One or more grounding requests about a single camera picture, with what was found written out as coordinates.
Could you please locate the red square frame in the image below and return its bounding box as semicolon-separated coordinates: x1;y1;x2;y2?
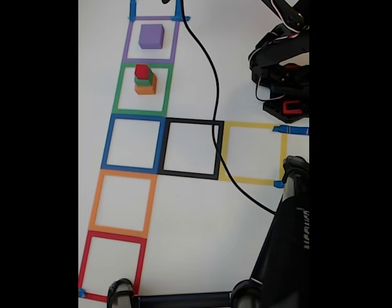
78;230;148;303

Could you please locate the black camera cable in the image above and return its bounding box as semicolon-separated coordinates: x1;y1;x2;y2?
179;0;279;215

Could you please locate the black square frame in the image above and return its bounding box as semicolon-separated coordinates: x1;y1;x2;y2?
157;117;225;180

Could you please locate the blue square frame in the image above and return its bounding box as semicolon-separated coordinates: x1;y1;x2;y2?
101;114;167;174

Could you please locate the small red cube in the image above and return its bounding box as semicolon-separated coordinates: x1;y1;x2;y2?
134;64;151;80

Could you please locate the green cube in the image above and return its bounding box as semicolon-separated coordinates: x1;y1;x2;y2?
134;72;153;87

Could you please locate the purple cube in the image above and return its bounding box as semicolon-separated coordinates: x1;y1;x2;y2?
139;24;166;49

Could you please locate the orange square frame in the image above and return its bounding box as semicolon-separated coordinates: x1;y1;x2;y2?
88;169;158;239

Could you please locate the orange cube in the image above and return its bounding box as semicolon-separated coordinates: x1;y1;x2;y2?
134;74;157;96

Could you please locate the purple square frame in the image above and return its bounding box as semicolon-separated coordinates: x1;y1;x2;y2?
121;15;181;64

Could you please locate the black camera tripod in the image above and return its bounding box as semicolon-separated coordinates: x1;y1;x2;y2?
106;155;310;308

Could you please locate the green square frame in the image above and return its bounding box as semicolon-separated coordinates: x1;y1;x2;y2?
111;62;174;118

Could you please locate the yellow square frame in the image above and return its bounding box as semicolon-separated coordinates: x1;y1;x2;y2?
218;121;288;186

